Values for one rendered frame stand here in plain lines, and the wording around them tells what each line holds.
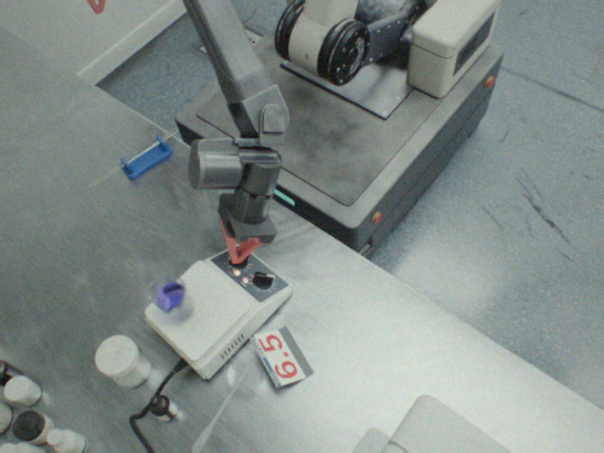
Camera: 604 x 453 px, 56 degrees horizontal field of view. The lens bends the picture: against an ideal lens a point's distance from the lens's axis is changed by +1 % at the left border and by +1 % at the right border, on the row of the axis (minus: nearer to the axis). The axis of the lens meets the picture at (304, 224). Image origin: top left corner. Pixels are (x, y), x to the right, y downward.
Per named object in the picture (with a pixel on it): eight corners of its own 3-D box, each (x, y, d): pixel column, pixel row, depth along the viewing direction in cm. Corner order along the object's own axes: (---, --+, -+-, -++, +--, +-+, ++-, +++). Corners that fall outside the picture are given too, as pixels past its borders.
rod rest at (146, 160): (165, 142, 112) (159, 131, 109) (174, 153, 111) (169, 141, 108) (122, 170, 109) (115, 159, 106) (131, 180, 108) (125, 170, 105)
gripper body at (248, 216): (234, 244, 81) (244, 205, 77) (217, 202, 88) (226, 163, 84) (275, 243, 84) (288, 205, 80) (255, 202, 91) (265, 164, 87)
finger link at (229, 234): (219, 274, 88) (231, 227, 82) (209, 243, 93) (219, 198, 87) (260, 271, 91) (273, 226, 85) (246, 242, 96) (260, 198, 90)
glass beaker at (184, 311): (157, 307, 85) (139, 285, 78) (187, 287, 86) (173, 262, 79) (176, 337, 82) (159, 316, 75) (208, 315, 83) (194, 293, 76)
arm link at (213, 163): (287, 104, 76) (261, 107, 84) (204, 97, 71) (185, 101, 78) (284, 192, 78) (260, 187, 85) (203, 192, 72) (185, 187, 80)
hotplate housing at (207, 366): (242, 249, 98) (233, 226, 91) (295, 293, 93) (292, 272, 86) (144, 341, 91) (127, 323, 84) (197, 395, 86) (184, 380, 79)
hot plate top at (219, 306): (201, 260, 89) (200, 257, 88) (254, 306, 84) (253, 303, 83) (142, 313, 85) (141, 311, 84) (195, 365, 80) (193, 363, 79)
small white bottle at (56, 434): (63, 449, 83) (38, 440, 76) (78, 431, 84) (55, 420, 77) (78, 462, 82) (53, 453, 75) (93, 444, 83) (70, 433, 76)
